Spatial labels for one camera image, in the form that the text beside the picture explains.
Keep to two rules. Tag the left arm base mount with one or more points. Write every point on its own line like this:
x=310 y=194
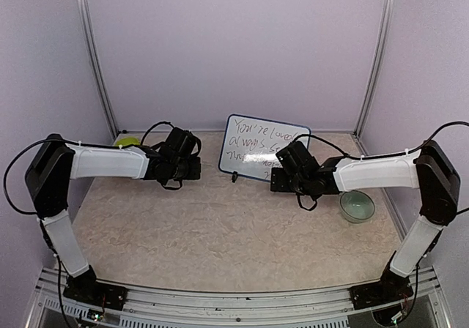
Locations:
x=89 y=291

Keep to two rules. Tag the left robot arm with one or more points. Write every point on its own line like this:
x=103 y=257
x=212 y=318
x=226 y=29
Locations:
x=59 y=162

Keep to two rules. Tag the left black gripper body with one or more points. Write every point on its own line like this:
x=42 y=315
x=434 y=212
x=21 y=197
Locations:
x=181 y=171

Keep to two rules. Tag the right aluminium frame post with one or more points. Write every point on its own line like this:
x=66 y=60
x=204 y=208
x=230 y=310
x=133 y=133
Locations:
x=379 y=53

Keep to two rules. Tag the small blue-framed whiteboard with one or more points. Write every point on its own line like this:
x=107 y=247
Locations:
x=250 y=145

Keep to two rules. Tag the left aluminium frame post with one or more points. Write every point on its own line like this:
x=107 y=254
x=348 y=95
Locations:
x=97 y=73

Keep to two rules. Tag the front aluminium rail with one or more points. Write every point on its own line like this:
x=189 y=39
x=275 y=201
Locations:
x=157 y=307

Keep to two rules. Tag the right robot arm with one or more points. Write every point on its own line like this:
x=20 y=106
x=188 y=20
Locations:
x=424 y=173

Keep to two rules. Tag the pale green glass bowl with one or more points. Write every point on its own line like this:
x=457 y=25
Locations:
x=356 y=206

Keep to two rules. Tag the aluminium frame post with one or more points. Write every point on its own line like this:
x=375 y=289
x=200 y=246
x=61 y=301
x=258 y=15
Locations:
x=97 y=73
x=379 y=53

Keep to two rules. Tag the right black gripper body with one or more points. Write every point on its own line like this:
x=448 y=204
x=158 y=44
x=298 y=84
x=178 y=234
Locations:
x=282 y=185

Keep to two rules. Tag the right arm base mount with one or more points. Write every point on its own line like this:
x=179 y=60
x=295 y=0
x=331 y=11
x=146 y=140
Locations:
x=380 y=292

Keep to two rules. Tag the lime green bowl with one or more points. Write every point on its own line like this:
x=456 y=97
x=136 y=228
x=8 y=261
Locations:
x=127 y=141

